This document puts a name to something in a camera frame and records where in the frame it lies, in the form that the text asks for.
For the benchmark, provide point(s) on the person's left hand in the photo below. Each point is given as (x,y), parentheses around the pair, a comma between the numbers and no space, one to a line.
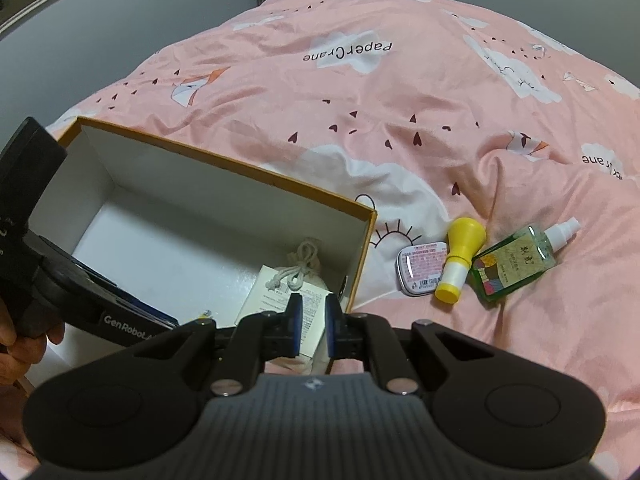
(17,355)

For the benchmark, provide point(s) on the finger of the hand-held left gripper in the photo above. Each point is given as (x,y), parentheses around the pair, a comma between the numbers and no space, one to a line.
(145,309)

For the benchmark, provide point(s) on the orange cardboard box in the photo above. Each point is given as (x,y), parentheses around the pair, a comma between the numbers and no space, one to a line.
(200,200)

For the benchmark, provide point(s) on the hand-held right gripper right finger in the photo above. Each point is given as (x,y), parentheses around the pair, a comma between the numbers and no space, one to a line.
(331,323)

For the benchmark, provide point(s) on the yellow bottle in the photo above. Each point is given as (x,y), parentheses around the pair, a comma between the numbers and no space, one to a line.
(465,237)

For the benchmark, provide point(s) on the green spray bottle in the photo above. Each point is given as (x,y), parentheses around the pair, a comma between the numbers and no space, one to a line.
(510,260)

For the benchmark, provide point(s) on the pink printed duvet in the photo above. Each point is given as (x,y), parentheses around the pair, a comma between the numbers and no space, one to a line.
(350,110)

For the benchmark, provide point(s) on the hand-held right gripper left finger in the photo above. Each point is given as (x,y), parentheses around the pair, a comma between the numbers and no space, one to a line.
(296,321)

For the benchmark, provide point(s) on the pink tin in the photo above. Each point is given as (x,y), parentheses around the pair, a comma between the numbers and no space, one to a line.
(420,267)

